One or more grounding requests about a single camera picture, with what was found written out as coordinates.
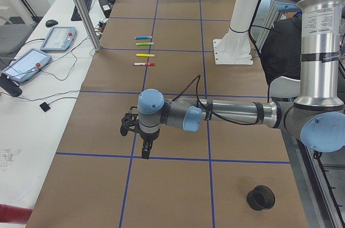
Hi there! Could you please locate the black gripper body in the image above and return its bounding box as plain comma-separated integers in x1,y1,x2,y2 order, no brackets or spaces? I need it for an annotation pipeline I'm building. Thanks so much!
140,132,159,142

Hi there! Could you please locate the red marker pen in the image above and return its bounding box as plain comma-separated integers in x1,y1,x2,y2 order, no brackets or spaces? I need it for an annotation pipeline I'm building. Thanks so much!
133,63,155,66

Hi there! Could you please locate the blue marker pen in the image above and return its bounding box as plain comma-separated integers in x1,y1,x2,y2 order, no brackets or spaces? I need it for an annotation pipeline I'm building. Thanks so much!
135,36,152,40

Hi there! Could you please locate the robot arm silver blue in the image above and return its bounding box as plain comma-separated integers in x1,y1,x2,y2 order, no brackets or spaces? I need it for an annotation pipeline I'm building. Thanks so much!
135,0,344,159

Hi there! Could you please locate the yellow highlighter pen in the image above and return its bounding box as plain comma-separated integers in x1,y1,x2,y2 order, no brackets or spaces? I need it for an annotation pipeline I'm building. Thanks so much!
136,53,155,58

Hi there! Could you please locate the green highlighter pen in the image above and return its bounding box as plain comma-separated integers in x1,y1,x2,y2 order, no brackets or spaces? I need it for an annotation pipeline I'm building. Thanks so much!
135,42,154,46

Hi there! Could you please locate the small black square device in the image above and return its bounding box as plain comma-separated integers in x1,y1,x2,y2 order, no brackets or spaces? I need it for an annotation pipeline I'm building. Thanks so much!
39,102,51,112

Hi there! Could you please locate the black round cup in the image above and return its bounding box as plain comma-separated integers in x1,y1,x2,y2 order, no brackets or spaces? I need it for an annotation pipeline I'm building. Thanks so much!
246,185,275,211

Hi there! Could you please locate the far teach pendant tablet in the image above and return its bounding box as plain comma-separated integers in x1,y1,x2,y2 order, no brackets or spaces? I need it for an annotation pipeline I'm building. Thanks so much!
40,26,77,52

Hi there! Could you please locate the teach pendant tablet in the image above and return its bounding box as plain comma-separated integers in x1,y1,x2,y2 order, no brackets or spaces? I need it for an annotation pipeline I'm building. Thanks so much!
1,48,52,84
40,26,77,52

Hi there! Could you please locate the white chair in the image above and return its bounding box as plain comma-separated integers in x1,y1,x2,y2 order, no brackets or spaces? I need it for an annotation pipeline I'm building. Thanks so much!
268,76,300,99

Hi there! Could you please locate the near teach pendant tablet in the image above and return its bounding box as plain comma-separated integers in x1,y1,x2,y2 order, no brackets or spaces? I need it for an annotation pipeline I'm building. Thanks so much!
1,48,52,84

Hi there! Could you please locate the black cylindrical object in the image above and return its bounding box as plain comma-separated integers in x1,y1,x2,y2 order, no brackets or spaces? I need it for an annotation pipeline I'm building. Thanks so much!
1,74,23,97

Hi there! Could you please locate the red cylinder object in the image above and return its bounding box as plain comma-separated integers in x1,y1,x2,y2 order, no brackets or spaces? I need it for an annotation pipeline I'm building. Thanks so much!
1,204,33,224

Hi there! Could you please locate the black computer mouse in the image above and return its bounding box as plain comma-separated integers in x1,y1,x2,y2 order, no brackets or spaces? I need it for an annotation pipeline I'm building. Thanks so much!
45,19,58,27

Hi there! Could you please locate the black keyboard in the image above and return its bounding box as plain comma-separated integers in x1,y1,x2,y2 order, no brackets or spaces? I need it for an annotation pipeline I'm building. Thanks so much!
71,0,94,22

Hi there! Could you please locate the person in black jacket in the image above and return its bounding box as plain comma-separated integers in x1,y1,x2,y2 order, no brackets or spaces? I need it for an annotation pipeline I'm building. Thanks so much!
260,12,302,84

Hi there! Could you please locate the grey office chair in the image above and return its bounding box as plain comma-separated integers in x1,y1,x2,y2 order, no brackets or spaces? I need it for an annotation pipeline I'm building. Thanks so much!
1,15,33,68

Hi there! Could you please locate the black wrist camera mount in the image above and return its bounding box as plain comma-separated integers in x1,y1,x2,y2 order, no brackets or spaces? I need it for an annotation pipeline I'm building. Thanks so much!
120,106,140,136

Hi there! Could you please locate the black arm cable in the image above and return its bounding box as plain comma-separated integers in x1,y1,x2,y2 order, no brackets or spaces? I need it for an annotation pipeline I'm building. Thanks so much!
172,74,273,125

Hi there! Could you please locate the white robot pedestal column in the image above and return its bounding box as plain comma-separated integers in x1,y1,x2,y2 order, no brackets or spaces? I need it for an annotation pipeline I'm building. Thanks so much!
213,0,260,65

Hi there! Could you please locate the aluminium frame post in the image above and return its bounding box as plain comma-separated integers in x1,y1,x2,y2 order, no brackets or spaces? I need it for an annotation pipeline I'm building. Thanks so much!
73,0,100,52

